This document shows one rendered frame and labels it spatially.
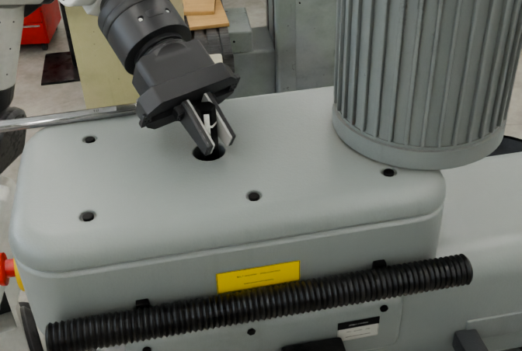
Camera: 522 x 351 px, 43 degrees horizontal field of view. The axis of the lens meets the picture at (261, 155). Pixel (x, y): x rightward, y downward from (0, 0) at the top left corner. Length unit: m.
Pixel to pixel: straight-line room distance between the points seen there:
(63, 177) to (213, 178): 0.17
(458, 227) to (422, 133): 0.20
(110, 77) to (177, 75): 1.91
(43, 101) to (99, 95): 2.28
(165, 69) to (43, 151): 0.18
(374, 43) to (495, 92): 0.14
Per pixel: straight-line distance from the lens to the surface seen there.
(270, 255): 0.70
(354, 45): 0.70
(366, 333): 0.85
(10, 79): 1.15
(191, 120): 0.73
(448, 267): 0.75
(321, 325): 0.82
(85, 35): 2.57
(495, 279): 0.88
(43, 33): 5.57
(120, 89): 2.67
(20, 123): 0.86
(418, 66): 0.68
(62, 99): 4.92
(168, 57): 0.76
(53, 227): 0.70
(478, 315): 0.92
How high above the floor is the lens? 2.32
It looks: 35 degrees down
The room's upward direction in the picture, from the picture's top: 2 degrees counter-clockwise
